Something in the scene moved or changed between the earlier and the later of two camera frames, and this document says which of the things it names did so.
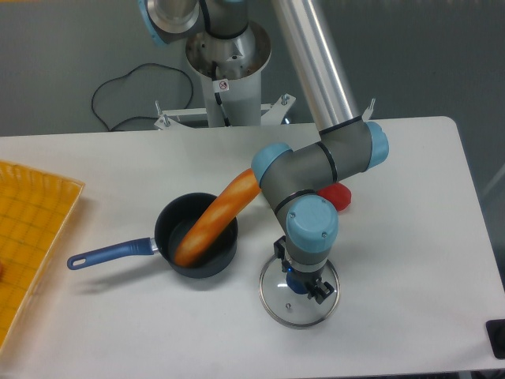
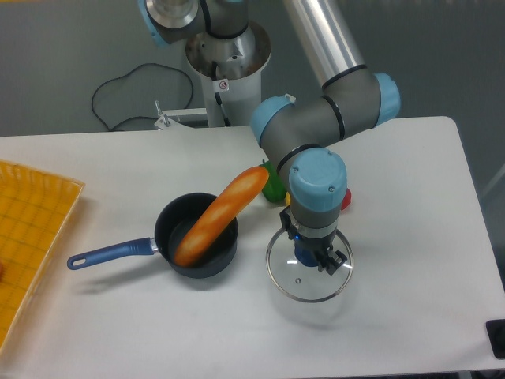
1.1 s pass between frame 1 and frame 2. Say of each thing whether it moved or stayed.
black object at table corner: stayed
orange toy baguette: stayed
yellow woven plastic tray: stayed
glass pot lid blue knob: moved
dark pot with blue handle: stayed
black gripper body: moved
